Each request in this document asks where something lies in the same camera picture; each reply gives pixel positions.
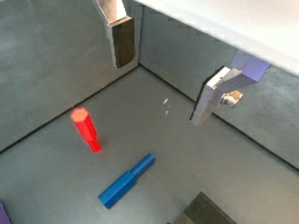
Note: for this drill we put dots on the red hexagonal peg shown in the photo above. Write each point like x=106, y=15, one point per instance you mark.
x=83, y=122

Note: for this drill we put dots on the black angle bracket fixture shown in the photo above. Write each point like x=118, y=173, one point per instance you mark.
x=204, y=212

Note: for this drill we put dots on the purple base block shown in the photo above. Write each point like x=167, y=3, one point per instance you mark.
x=5, y=217

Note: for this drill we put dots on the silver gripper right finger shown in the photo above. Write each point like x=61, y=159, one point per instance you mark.
x=220, y=90

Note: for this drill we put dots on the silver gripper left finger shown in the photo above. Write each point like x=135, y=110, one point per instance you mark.
x=121, y=30

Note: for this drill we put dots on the blue hexagonal peg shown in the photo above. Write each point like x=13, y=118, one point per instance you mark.
x=118, y=189

